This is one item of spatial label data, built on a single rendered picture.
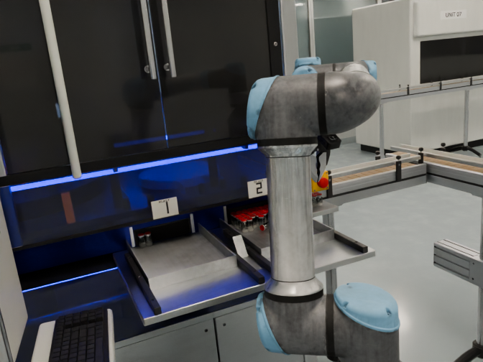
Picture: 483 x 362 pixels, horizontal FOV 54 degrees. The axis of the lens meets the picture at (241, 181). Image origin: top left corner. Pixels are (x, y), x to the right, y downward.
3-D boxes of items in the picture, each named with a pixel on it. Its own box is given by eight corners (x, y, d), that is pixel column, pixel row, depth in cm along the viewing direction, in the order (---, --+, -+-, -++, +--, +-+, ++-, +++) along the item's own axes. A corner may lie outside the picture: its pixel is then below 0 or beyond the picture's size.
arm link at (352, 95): (390, 70, 78) (375, 50, 123) (323, 75, 81) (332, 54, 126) (390, 138, 82) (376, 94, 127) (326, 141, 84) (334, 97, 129)
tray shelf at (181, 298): (113, 258, 157) (112, 253, 156) (295, 213, 183) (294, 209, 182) (144, 326, 114) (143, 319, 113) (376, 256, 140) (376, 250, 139)
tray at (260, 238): (220, 227, 170) (218, 217, 170) (282, 212, 180) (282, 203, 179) (261, 259, 140) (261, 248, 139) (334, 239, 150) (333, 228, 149)
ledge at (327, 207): (292, 209, 189) (291, 204, 188) (319, 202, 193) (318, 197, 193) (310, 217, 176) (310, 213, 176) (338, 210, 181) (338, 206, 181)
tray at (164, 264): (126, 249, 158) (125, 239, 157) (200, 232, 168) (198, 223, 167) (149, 290, 128) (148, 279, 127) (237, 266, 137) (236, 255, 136)
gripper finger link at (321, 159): (317, 177, 147) (315, 148, 145) (328, 181, 142) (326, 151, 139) (308, 179, 146) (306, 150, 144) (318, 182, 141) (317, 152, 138)
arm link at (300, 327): (335, 369, 86) (323, 66, 82) (254, 364, 89) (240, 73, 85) (337, 342, 97) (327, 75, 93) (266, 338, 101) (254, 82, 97)
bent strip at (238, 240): (233, 254, 146) (232, 236, 144) (242, 252, 147) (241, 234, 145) (253, 271, 133) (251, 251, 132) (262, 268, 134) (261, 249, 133)
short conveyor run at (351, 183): (296, 217, 185) (294, 178, 181) (277, 207, 199) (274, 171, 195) (429, 184, 210) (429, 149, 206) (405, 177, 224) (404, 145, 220)
